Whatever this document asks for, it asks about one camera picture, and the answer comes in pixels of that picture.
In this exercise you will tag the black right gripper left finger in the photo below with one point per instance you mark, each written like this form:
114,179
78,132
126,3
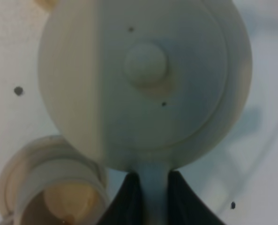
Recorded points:
127,206

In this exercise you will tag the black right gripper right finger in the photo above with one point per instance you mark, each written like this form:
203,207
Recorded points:
184,206

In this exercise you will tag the beige right cup saucer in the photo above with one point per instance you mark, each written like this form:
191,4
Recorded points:
23,162

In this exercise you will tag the beige teapot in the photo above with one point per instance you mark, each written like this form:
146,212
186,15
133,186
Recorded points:
145,85

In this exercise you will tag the beige right teacup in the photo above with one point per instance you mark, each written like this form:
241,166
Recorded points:
62,192

